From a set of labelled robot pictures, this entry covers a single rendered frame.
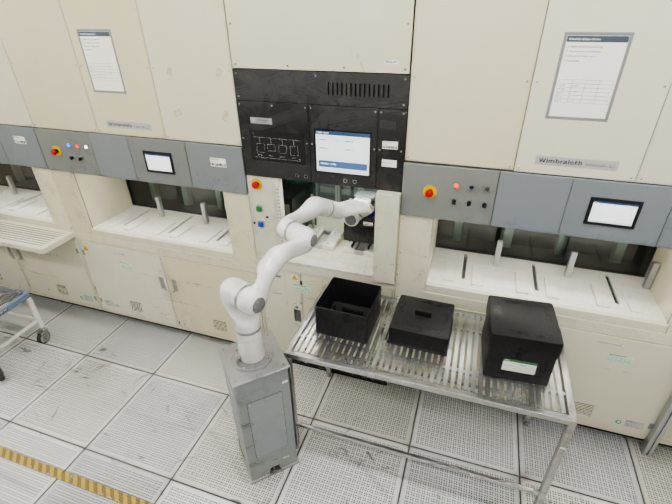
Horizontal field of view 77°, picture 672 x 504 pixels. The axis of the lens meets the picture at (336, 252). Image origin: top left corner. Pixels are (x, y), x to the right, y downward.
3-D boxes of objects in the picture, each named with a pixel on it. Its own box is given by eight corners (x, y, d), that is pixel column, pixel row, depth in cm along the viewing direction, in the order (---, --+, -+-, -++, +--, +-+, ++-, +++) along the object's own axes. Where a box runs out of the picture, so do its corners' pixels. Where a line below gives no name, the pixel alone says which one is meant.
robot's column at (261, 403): (251, 485, 227) (231, 387, 188) (237, 443, 249) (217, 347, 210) (299, 462, 238) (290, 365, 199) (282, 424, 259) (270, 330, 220)
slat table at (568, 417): (293, 448, 245) (283, 352, 206) (327, 373, 294) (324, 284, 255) (535, 522, 209) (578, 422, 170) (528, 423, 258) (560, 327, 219)
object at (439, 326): (386, 342, 211) (387, 322, 204) (399, 307, 235) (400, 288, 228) (446, 356, 202) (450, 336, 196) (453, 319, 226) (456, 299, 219)
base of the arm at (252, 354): (238, 377, 193) (233, 347, 184) (228, 350, 208) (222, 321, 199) (278, 362, 201) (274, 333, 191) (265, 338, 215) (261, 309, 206)
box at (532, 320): (481, 375, 192) (491, 333, 179) (479, 334, 216) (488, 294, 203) (549, 387, 186) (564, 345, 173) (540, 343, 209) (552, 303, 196)
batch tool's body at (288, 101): (266, 362, 304) (226, 70, 204) (313, 288, 382) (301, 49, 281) (386, 391, 280) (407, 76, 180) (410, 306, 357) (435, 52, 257)
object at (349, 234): (341, 245, 263) (341, 198, 247) (350, 230, 280) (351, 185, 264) (379, 251, 257) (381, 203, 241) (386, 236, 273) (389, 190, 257)
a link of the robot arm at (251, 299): (232, 309, 190) (257, 324, 181) (220, 294, 182) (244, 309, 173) (300, 231, 210) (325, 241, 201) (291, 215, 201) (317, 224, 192)
